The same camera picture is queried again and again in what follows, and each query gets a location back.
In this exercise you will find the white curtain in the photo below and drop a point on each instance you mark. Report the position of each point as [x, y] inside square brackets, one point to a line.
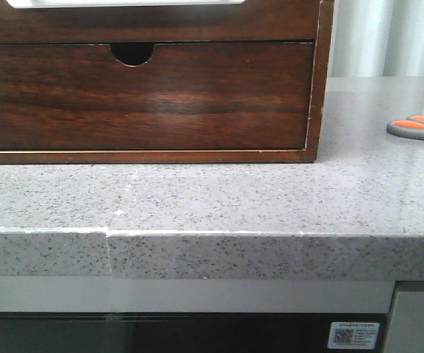
[377, 38]

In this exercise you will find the grey cabinet panel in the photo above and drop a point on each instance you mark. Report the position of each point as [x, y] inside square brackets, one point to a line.
[405, 330]

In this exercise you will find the grey orange scissors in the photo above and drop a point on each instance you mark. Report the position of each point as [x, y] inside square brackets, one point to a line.
[412, 127]

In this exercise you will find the white QR code sticker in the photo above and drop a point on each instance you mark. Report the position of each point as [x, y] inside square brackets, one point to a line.
[353, 335]

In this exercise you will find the black glass appliance door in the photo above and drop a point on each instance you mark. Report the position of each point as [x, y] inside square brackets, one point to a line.
[176, 332]

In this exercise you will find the dark wooden drawer cabinet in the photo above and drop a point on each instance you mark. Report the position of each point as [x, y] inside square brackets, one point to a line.
[137, 53]

